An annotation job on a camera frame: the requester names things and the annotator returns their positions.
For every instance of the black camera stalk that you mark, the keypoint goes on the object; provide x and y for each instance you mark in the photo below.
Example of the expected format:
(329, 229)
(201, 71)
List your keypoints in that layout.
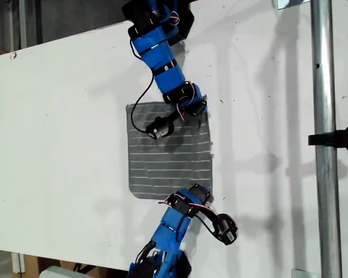
(174, 116)
(210, 212)

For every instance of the black camera box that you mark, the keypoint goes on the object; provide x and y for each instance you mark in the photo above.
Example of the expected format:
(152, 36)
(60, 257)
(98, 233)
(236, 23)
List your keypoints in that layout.
(226, 230)
(159, 129)

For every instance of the grey white-striped towel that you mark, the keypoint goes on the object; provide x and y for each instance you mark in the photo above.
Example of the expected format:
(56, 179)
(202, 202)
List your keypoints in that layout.
(168, 162)

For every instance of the black clamp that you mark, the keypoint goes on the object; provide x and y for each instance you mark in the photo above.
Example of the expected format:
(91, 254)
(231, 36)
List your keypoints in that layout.
(336, 137)

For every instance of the white table leg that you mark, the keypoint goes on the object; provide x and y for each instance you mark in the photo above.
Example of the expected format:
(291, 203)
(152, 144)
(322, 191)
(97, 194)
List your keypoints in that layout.
(17, 262)

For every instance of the white container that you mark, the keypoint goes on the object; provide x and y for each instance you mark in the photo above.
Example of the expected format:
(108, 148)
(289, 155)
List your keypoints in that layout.
(61, 272)

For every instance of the steel post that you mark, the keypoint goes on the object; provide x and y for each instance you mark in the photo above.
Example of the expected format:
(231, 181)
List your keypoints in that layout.
(324, 87)

